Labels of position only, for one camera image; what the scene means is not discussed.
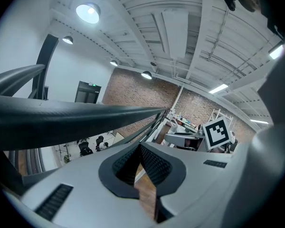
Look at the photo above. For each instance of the black double door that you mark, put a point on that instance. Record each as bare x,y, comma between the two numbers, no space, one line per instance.
88,92

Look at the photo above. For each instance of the white linear ceiling light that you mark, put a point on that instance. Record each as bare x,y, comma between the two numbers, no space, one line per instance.
259,121
218,88
276,51

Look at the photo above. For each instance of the black round ceiling fixture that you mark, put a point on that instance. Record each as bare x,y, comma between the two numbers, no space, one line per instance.
153,63

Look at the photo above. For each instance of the black steel column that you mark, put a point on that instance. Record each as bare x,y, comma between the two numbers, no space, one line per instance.
45,63

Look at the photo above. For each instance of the green bag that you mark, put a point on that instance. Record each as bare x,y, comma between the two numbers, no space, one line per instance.
66,158

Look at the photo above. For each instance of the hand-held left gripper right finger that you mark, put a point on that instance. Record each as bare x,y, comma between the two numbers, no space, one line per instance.
194,179

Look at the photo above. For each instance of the black office chair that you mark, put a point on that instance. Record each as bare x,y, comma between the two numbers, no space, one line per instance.
85,148
99,142

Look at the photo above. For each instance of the white ceiling air unit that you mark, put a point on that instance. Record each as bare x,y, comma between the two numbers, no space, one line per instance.
175,32

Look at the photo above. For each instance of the grey dome pendant lamp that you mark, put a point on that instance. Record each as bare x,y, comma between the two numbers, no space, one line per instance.
113,63
88,13
68,40
146,75

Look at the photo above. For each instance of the white pipe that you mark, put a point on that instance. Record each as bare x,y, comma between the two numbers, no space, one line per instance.
178,97

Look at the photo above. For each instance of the black metal railing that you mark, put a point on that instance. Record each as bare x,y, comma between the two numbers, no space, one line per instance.
61,117

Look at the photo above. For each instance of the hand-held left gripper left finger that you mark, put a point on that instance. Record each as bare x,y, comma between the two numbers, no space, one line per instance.
85,193

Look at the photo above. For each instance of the beige partition panel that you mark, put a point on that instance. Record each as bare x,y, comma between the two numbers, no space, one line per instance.
118,138

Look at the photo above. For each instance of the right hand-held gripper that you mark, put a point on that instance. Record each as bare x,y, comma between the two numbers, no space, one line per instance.
216,134

